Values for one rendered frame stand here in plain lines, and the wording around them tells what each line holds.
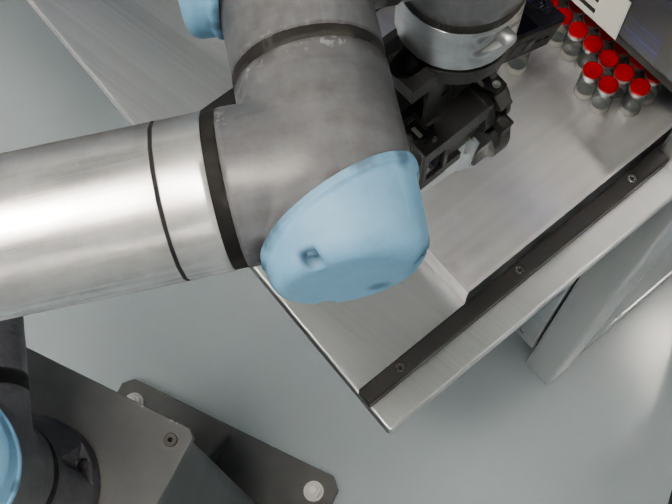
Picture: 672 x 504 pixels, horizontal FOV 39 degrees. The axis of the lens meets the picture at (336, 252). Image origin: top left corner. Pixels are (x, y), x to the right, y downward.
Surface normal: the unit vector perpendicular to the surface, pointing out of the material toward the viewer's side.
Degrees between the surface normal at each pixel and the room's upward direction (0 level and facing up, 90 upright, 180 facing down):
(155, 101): 0
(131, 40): 0
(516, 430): 0
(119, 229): 33
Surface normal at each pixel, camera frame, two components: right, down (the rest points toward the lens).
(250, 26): -0.62, -0.16
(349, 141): 0.17, -0.39
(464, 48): 0.00, 0.93
